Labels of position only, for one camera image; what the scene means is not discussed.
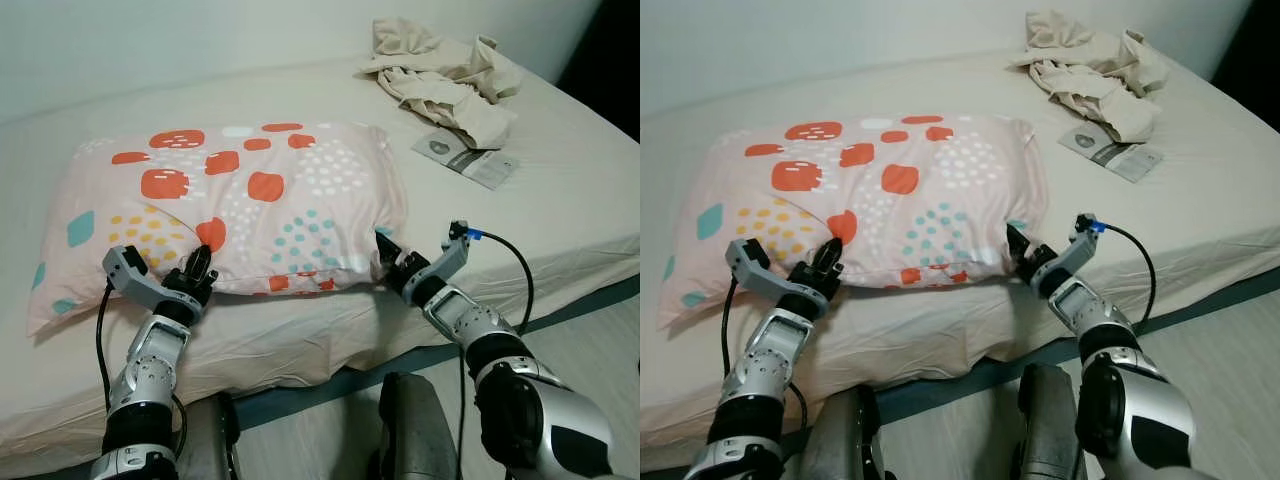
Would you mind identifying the pink patterned pillow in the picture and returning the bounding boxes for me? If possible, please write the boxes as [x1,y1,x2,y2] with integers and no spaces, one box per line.
[27,123,409,336]
[657,115,1051,329]

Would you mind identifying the grey plastic packet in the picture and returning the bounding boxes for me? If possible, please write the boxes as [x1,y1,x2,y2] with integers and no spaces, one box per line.
[1058,120,1164,183]
[412,128,521,191]

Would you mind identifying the dark grey robot left leg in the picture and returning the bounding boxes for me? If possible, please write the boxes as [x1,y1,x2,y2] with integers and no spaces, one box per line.
[180,392,242,480]
[800,385,887,480]

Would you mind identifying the dark grey robot leg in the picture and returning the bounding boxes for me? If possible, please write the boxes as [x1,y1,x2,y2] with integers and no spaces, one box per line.
[800,385,887,480]
[1015,362,1087,480]
[180,392,242,480]
[376,372,463,480]

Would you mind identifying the dark grey robot right leg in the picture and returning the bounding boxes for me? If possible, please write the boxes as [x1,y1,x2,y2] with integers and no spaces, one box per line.
[1015,362,1087,480]
[376,372,463,480]

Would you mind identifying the beige mattress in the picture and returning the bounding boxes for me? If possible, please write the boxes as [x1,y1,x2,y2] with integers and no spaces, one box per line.
[0,48,641,453]
[640,42,1280,471]

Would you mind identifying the crumpled beige cloth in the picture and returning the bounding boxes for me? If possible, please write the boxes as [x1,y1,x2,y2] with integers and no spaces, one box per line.
[358,18,523,151]
[1010,10,1171,144]

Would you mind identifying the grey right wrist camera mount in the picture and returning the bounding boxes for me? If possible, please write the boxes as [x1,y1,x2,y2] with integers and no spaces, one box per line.
[425,222,483,291]
[1058,212,1107,286]

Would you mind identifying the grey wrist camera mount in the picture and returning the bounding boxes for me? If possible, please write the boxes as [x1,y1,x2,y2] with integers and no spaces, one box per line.
[102,245,167,313]
[1058,212,1107,286]
[725,238,793,303]
[425,222,483,291]

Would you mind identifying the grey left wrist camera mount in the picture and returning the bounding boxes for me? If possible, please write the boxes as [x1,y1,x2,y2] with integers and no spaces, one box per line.
[102,245,167,313]
[725,238,793,303]

